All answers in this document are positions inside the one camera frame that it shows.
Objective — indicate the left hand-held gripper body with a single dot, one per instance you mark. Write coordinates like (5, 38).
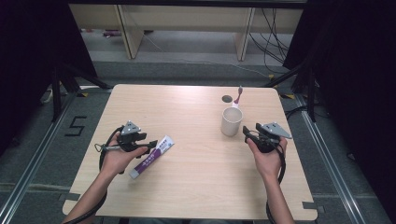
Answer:
(130, 137)

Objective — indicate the light wooden desk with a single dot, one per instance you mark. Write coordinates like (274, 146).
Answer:
(186, 18)

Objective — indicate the person's left hand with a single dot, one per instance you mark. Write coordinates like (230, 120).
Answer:
(116, 160)

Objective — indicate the black metal stand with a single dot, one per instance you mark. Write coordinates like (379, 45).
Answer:
(306, 84)
(62, 84)

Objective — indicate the pink toothbrush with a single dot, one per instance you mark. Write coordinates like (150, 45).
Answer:
(238, 96)

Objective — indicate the person's right hand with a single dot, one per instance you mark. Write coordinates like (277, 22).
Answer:
(269, 163)

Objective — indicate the metal floor rail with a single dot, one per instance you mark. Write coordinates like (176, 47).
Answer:
(330, 168)
(34, 161)

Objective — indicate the grey tape piece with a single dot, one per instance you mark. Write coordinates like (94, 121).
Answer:
(69, 196)
(309, 205)

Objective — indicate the white cup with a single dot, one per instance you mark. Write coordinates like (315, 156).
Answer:
(231, 123)

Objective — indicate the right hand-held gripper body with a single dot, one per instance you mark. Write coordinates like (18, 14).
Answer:
(274, 132)

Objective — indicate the white and purple toothpaste tube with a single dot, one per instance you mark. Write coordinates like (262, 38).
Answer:
(152, 157)

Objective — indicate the black curtain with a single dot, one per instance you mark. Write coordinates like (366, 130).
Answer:
(28, 62)
(358, 77)

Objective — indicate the round dark table grommet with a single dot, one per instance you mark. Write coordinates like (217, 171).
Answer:
(227, 99)

